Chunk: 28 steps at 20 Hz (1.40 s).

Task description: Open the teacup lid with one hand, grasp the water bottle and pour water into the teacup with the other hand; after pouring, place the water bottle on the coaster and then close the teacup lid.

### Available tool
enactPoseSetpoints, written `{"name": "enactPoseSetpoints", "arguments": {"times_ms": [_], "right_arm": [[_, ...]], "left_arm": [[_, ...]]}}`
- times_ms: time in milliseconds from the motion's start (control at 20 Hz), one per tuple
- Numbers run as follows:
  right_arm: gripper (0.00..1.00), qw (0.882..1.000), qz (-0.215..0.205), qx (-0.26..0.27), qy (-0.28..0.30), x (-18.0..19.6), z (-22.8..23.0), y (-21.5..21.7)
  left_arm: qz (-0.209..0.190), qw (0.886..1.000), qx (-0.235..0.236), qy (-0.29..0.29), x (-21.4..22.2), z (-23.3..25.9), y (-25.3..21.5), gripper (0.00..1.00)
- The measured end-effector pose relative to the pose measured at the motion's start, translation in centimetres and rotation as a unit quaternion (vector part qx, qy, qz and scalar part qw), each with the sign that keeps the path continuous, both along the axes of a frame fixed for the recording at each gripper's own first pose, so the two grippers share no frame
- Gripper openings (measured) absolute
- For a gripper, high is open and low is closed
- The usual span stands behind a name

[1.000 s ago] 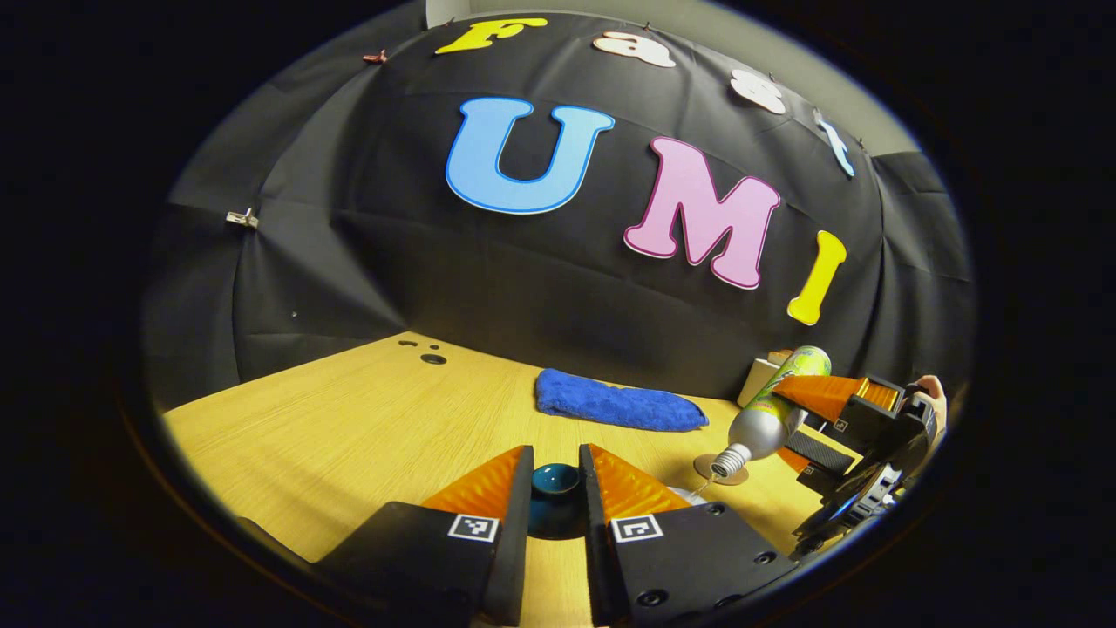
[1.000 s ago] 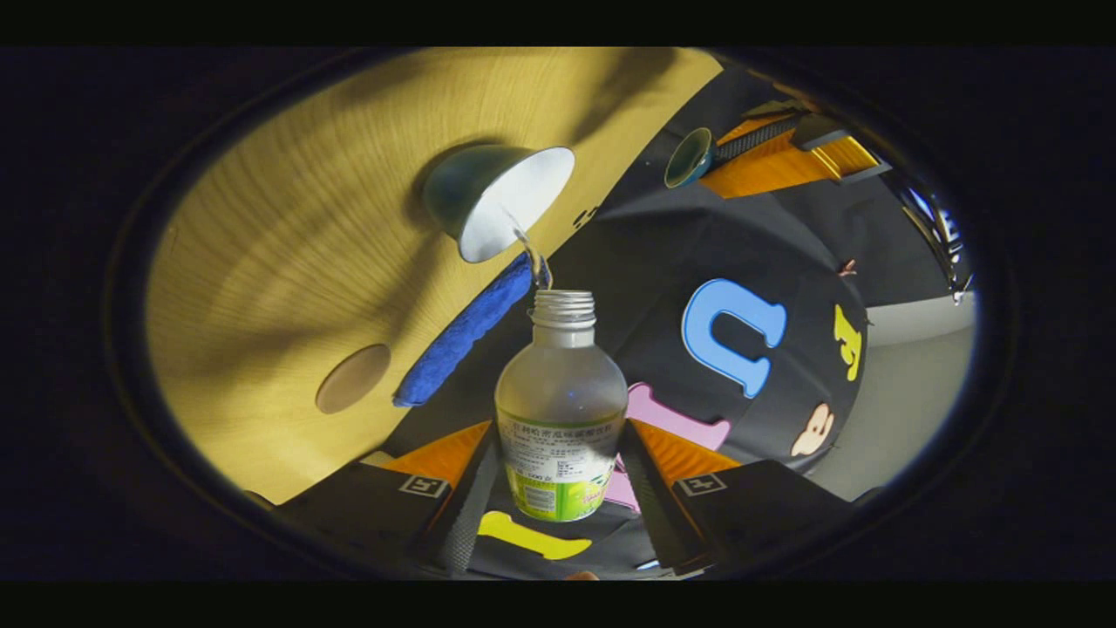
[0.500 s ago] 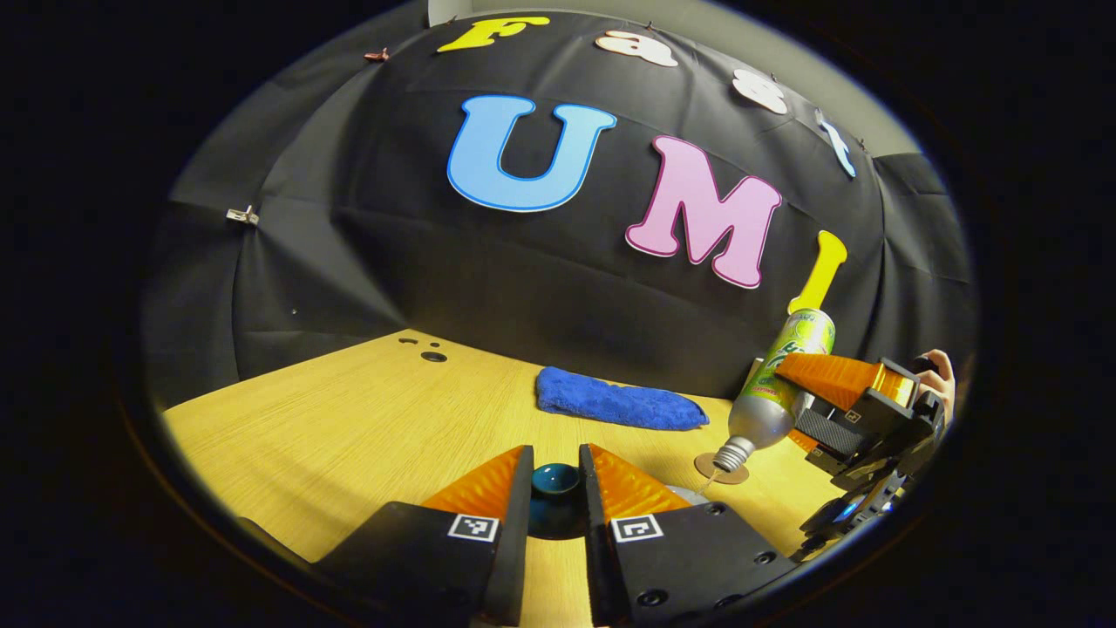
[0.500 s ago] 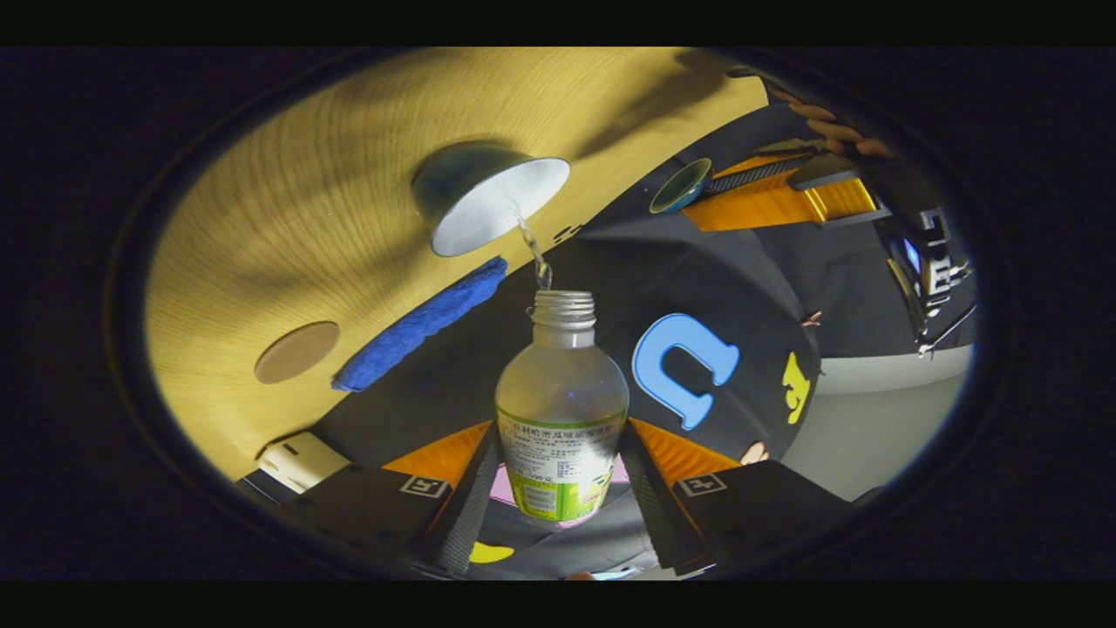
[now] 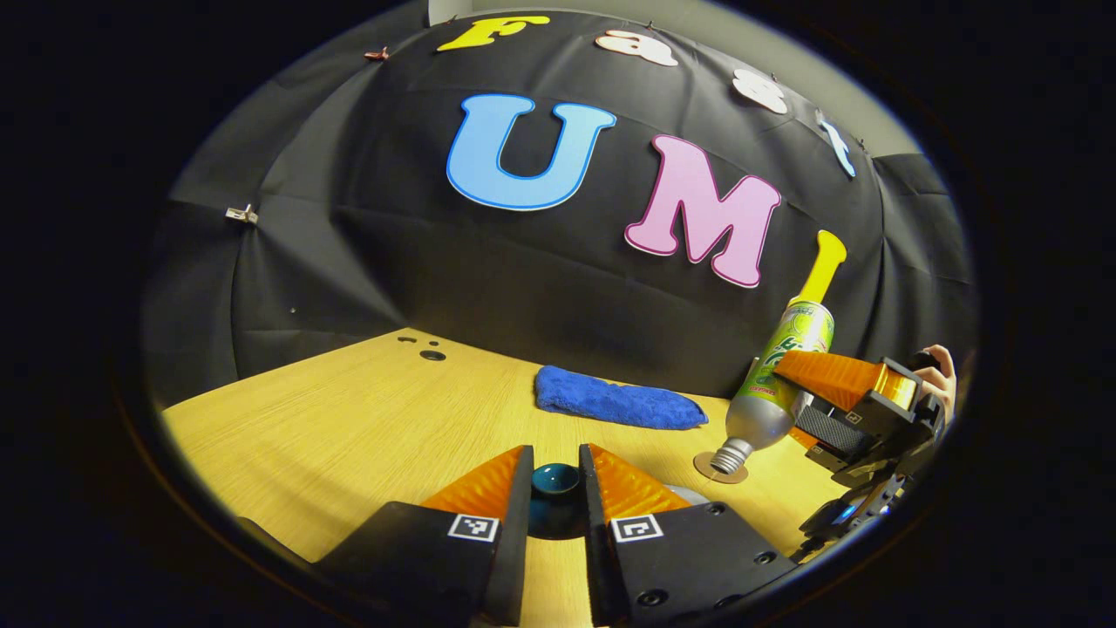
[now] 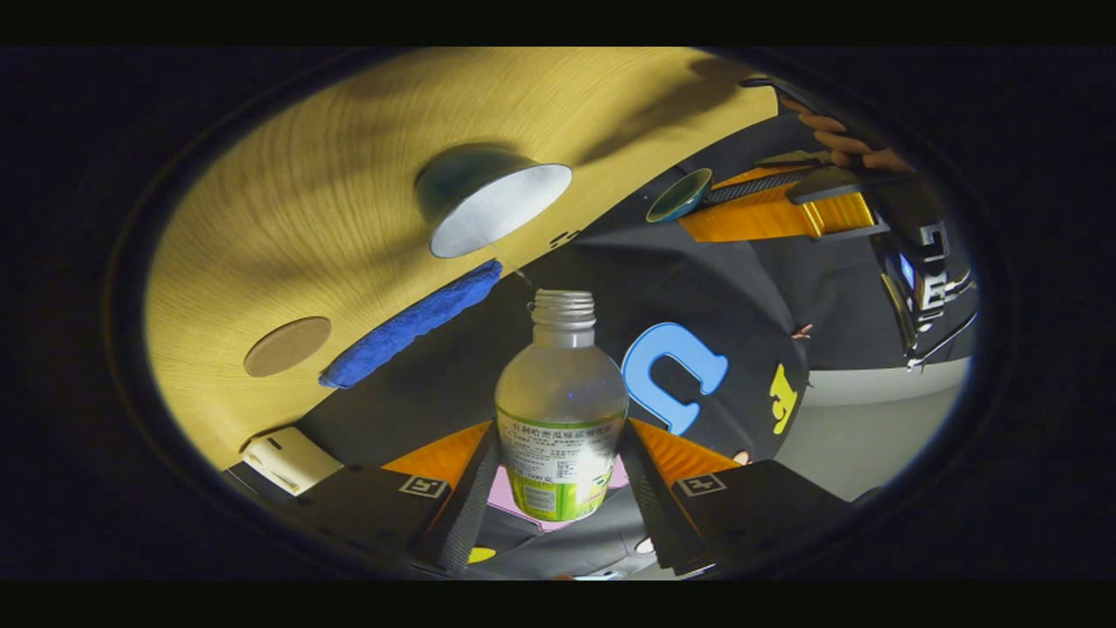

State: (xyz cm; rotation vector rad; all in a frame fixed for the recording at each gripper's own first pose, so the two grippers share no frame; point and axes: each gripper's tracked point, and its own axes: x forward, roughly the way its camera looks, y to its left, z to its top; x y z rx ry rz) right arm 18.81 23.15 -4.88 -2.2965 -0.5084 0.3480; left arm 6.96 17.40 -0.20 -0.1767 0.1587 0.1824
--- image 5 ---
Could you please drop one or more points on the black backdrop cloth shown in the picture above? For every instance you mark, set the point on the black backdrop cloth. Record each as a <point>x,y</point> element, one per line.
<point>392,244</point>

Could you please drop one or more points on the copper metal clip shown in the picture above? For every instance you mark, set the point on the copper metal clip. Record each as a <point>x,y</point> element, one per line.
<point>377,54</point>

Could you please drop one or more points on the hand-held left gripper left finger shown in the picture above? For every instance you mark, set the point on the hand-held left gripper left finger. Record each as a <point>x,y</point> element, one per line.
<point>516,541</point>

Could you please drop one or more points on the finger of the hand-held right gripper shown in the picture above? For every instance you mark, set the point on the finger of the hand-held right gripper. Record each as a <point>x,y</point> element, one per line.
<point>837,375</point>
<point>833,432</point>

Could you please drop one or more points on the silver metal clip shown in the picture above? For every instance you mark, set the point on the silver metal clip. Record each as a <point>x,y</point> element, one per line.
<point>241,215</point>

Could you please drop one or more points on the round brown coaster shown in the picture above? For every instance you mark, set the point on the round brown coaster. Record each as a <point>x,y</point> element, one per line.
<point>711,467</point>

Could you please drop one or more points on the blue towel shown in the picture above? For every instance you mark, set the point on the blue towel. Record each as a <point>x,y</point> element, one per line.
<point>610,401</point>

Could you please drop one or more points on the silver green water bottle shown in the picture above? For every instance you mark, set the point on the silver green water bottle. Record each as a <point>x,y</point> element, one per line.
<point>789,336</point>

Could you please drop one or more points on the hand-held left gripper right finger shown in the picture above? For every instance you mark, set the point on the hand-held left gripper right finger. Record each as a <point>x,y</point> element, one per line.
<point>595,541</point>

